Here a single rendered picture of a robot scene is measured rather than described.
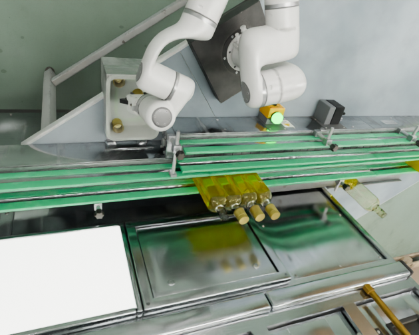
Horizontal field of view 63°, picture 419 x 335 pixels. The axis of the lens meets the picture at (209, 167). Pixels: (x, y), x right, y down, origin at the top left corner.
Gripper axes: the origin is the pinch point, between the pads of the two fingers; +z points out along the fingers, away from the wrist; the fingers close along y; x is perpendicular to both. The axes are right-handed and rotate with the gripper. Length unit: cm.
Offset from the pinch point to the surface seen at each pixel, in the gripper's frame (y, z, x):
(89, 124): -14.5, 12.4, -11.1
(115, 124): -6.8, 5.5, -9.6
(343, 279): 59, -40, -52
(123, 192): -5.5, -0.7, -31.4
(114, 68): -6.7, 4.6, 8.4
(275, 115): 52, 1, -7
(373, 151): 103, -1, -22
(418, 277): 375, 121, -242
